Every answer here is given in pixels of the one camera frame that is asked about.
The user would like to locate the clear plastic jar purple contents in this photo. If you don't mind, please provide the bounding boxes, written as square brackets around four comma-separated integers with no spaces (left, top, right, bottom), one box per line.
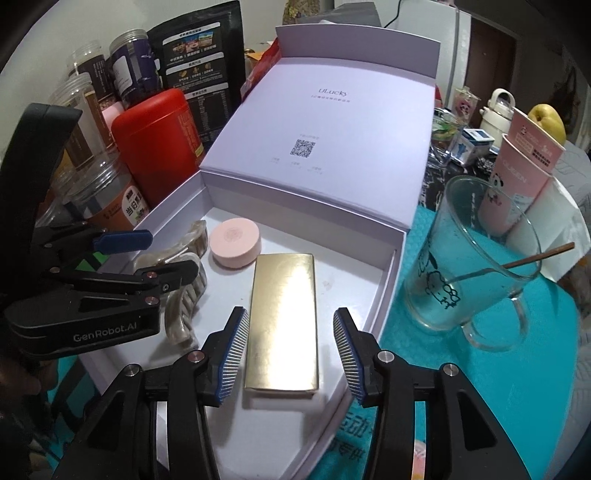
[109,28,160,109]

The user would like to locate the white insulated bottle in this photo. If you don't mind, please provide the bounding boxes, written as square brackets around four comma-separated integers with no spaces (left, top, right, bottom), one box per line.
[480,88,515,139]

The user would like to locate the tan pouch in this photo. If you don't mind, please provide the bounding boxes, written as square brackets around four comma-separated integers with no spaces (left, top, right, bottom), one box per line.
[242,253,321,400]

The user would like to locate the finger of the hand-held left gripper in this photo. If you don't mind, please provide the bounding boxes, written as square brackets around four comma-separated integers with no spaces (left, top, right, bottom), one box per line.
[33,220,154,269]
[9,259,199,322]

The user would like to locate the blue and white small box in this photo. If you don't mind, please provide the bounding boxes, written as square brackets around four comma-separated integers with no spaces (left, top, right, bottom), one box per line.
[455,129,495,164]

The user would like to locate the red tin canister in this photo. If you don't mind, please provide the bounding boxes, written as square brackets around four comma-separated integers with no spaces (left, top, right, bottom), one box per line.
[112,89,206,217]

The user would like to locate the lavender gift box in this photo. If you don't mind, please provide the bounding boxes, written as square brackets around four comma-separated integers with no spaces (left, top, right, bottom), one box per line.
[81,25,441,480]

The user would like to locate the black printed pouch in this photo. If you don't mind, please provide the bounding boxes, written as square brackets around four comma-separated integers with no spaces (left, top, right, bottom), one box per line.
[148,0,245,125]

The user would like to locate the brown door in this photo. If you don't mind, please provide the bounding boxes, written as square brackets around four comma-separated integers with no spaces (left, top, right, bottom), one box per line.
[471,23,515,93]

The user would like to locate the pink panda print carton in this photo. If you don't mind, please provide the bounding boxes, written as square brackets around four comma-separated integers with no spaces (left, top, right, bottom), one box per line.
[478,134,555,237]

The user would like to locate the teal table mat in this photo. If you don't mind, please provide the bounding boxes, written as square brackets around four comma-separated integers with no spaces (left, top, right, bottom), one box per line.
[48,203,583,480]

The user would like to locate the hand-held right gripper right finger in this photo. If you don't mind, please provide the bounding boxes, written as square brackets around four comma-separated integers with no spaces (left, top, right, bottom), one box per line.
[332,307,543,480]

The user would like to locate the glass mug cartoon print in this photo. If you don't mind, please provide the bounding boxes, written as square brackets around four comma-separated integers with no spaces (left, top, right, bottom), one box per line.
[404,175,543,352]

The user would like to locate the red packet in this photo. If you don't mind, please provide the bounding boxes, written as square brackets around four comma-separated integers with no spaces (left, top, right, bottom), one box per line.
[242,38,283,100]

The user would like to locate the pink carton white label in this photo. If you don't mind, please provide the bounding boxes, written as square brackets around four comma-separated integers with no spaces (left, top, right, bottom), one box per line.
[510,109,568,176]

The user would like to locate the clear plastic jar orange label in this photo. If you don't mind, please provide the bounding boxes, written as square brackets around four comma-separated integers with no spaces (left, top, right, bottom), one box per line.
[60,154,153,232]

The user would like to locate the pink container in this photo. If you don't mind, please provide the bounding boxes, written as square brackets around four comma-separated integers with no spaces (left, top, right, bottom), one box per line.
[102,102,126,148]

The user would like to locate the pink round compact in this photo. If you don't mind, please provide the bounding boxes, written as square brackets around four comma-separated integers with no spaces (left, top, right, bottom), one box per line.
[210,218,262,270]

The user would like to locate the marbled hair claw clip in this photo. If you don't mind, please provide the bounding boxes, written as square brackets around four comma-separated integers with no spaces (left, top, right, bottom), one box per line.
[134,220,211,350]

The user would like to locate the white refrigerator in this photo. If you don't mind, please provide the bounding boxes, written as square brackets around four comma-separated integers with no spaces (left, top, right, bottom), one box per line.
[434,7,476,109]

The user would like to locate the pink panda cup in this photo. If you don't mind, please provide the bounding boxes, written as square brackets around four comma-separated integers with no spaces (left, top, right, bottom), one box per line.
[452,88,483,125]

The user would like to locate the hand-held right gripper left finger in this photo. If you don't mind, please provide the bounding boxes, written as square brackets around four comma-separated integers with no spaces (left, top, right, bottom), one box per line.
[48,307,252,480]

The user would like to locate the grey box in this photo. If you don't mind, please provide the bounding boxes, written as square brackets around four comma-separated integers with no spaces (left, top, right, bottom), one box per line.
[330,2,393,38]

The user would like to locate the glass cup with trinkets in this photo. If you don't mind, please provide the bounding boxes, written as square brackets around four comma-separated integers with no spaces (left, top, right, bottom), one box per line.
[427,111,467,168]

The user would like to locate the clear plastic jar brown label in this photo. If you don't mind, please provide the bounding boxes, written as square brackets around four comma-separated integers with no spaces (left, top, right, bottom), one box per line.
[48,73,116,155]
[66,41,112,83]

